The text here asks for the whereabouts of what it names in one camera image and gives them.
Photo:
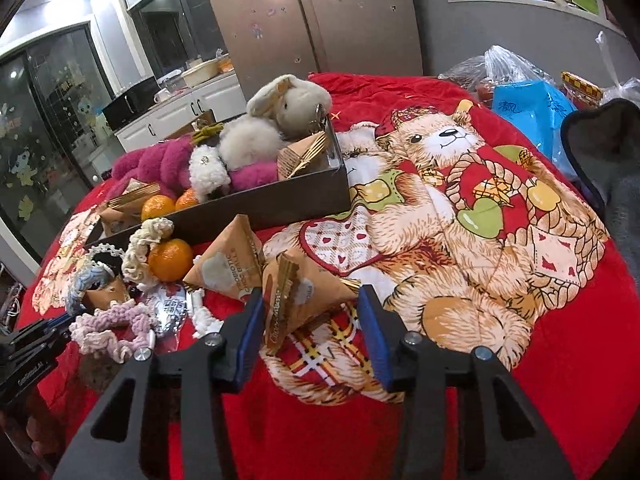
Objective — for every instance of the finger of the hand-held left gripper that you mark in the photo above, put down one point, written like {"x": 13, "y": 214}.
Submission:
{"x": 52, "y": 322}
{"x": 42, "y": 346}

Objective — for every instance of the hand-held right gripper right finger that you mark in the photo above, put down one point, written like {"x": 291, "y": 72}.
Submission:
{"x": 375, "y": 340}

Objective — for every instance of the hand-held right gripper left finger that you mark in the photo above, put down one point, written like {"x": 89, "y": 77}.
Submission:
{"x": 250, "y": 332}

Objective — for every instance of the blue and white scrunchie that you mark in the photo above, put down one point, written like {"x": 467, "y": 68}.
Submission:
{"x": 82, "y": 275}

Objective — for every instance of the lilac crochet scrunchie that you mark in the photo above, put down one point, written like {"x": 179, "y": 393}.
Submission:
{"x": 115, "y": 332}

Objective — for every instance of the orange triangular snack packet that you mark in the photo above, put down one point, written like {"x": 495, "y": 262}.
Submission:
{"x": 225, "y": 260}
{"x": 127, "y": 202}
{"x": 300, "y": 157}
{"x": 102, "y": 295}
{"x": 305, "y": 295}

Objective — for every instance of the tangerine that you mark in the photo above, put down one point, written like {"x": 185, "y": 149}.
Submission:
{"x": 171, "y": 260}
{"x": 158, "y": 208}
{"x": 187, "y": 200}

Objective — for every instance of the cream crochet scrunchie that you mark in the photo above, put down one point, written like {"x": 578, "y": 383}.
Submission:
{"x": 137, "y": 252}

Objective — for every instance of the black cardboard box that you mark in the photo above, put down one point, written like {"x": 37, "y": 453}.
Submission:
{"x": 280, "y": 205}

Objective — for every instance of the person's left hand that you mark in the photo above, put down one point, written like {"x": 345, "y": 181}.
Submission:
{"x": 35, "y": 440}

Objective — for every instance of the white crochet scrunchie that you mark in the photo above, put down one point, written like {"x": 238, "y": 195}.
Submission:
{"x": 205, "y": 321}

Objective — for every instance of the red bear print blanket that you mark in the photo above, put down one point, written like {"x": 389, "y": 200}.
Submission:
{"x": 525, "y": 360}

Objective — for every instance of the pink plush toy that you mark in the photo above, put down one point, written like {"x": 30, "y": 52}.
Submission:
{"x": 160, "y": 162}

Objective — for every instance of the glass door with stickers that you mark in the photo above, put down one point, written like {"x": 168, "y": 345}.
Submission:
{"x": 45, "y": 125}

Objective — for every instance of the olive hair bow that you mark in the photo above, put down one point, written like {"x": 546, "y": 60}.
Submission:
{"x": 206, "y": 132}

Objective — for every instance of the white plush rabbit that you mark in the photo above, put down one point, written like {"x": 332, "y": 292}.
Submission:
{"x": 280, "y": 110}

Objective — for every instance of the white kitchen cabinet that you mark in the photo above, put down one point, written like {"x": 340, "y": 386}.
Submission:
{"x": 170, "y": 120}

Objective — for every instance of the black microwave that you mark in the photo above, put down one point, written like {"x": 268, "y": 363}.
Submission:
{"x": 127, "y": 102}

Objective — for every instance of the white mug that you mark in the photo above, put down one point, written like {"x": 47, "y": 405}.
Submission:
{"x": 161, "y": 96}

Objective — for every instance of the cream plastic basin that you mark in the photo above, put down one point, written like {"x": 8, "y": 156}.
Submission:
{"x": 200, "y": 72}

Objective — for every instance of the blue plastic bag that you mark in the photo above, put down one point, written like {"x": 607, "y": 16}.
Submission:
{"x": 540, "y": 110}

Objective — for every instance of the grey cloth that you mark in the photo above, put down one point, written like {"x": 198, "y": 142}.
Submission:
{"x": 615, "y": 160}

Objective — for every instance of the steel refrigerator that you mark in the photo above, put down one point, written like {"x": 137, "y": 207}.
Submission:
{"x": 325, "y": 20}

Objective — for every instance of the yellow and red snack pack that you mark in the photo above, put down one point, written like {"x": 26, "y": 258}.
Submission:
{"x": 580, "y": 87}

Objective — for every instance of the kitchen window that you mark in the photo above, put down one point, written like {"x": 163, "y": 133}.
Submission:
{"x": 170, "y": 15}

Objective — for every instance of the knotted clear plastic bag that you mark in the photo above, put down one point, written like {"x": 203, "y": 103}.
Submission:
{"x": 620, "y": 80}

